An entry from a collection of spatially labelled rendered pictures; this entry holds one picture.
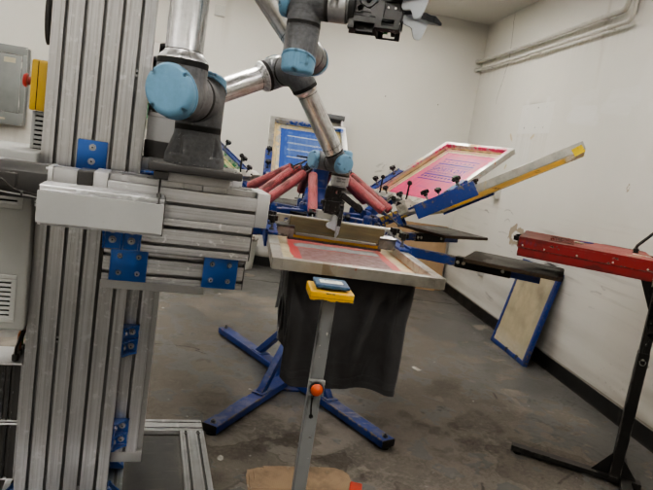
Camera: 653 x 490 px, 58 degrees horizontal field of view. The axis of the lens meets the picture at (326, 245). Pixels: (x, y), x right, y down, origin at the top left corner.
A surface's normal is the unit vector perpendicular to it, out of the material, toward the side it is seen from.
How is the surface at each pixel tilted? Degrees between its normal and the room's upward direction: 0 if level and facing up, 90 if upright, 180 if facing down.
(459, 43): 90
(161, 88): 98
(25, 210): 90
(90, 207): 90
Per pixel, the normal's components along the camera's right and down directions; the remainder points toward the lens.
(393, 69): 0.12, 0.17
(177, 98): -0.18, 0.25
